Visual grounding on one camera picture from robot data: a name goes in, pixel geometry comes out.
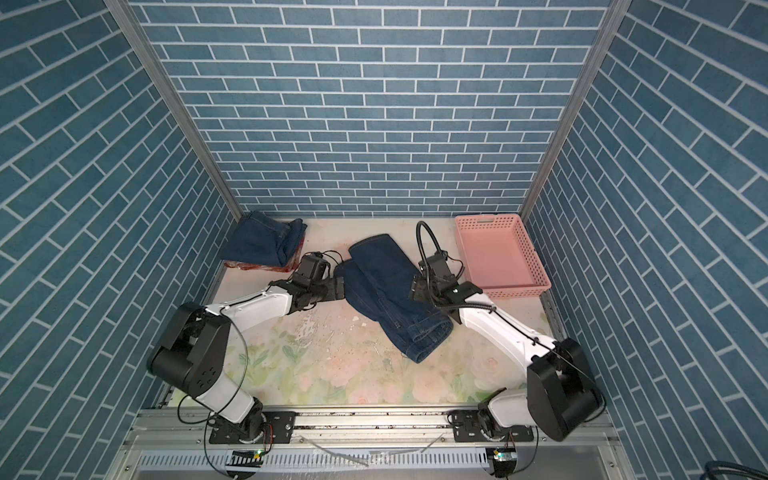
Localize red plaid skirt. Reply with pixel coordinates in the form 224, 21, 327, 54
224, 252, 301, 272

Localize dark navy denim skirt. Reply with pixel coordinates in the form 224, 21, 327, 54
334, 234, 453, 363

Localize blue denim skirt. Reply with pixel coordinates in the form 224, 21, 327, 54
220, 211, 307, 263

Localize pink plastic basket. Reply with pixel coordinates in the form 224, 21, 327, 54
455, 214, 551, 299

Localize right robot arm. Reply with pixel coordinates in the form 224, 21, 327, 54
411, 275, 602, 441

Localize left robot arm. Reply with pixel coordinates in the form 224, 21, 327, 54
147, 278, 345, 442

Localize left green circuit board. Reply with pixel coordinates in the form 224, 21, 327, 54
225, 450, 265, 472

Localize green circuit board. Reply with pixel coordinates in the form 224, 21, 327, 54
225, 450, 265, 472
485, 447, 518, 478

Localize right green circuit board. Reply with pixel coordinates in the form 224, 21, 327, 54
485, 447, 518, 478

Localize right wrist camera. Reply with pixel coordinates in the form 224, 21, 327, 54
426, 250, 457, 284

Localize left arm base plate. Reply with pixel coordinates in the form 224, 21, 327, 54
208, 411, 297, 446

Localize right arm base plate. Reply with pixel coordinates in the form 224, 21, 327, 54
446, 409, 534, 444

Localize aluminium mounting rail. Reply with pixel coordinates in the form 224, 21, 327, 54
118, 405, 621, 457

